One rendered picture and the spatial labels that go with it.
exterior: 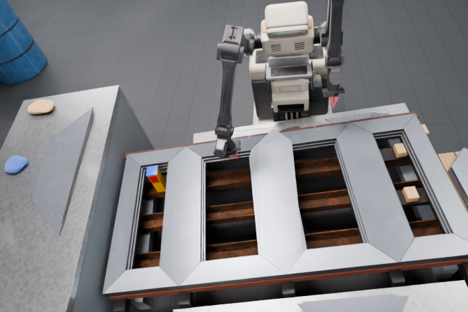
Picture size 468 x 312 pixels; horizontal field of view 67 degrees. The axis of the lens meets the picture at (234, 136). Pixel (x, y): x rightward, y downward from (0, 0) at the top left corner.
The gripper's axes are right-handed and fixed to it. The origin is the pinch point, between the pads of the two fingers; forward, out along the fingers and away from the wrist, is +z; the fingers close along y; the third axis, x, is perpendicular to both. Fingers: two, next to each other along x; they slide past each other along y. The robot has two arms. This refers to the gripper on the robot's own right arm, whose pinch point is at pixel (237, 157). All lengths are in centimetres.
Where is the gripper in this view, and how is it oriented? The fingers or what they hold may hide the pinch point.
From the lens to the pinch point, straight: 184.4
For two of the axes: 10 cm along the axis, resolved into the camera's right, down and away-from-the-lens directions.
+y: 9.2, -2.8, -2.6
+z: 3.8, 5.8, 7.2
